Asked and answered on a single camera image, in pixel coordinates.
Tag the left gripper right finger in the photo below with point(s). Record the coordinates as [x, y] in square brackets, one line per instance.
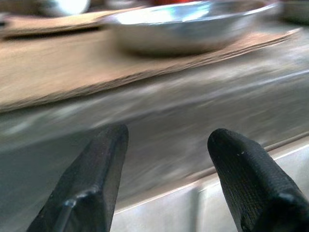
[251, 183]

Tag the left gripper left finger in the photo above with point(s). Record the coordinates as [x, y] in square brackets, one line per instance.
[89, 178]

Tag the large cardboard mat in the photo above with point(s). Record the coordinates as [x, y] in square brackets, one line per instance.
[60, 72]

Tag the small cardboard mat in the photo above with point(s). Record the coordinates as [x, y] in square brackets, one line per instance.
[48, 23]

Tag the shallow steel plate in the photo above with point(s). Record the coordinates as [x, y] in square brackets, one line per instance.
[181, 29]

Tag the white ceramic seasoning pot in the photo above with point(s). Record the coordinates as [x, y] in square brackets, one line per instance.
[67, 4]

